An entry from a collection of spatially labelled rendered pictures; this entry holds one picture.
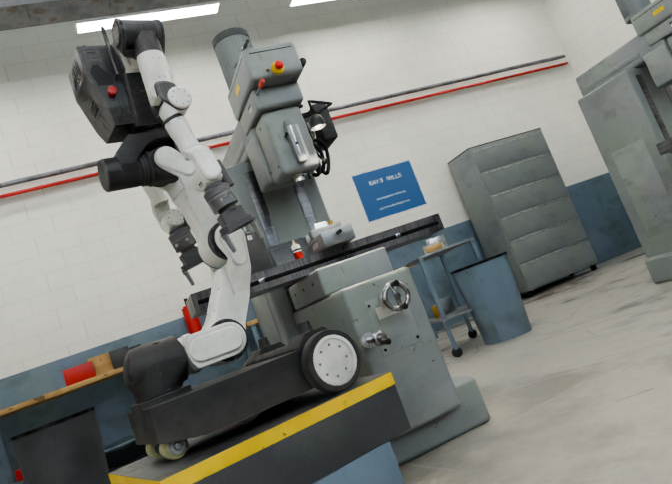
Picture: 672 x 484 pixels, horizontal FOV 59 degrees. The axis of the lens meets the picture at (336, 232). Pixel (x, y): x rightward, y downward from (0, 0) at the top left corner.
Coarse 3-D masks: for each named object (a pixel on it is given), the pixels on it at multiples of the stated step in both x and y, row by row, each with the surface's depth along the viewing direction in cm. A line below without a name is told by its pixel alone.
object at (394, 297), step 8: (384, 288) 225; (392, 288) 226; (400, 288) 228; (408, 288) 228; (384, 296) 224; (392, 296) 226; (400, 296) 226; (408, 296) 227; (384, 304) 232; (392, 304) 225; (400, 304) 226; (408, 304) 227
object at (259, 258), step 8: (248, 232) 267; (248, 240) 264; (256, 240) 266; (248, 248) 263; (256, 248) 265; (264, 248) 267; (256, 256) 264; (264, 256) 265; (256, 264) 262; (264, 264) 264; (256, 272) 261
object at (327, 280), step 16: (368, 256) 258; (384, 256) 261; (320, 272) 250; (336, 272) 252; (352, 272) 254; (368, 272) 257; (384, 272) 259; (304, 288) 270; (320, 288) 250; (336, 288) 250; (304, 304) 277
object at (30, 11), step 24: (0, 0) 436; (24, 0) 442; (48, 0) 448; (72, 0) 457; (96, 0) 467; (120, 0) 477; (144, 0) 489; (168, 0) 500; (192, 0) 512; (216, 0) 525; (0, 24) 453; (24, 24) 463; (528, 72) 890; (384, 96) 799; (216, 144) 709; (72, 168) 650; (24, 192) 630
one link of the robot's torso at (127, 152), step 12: (144, 132) 206; (156, 132) 208; (132, 144) 202; (144, 144) 204; (156, 144) 218; (168, 144) 218; (120, 156) 199; (132, 156) 201; (108, 168) 196; (120, 168) 198; (132, 168) 200; (144, 168) 203; (108, 180) 197; (120, 180) 199; (132, 180) 201; (144, 180) 205
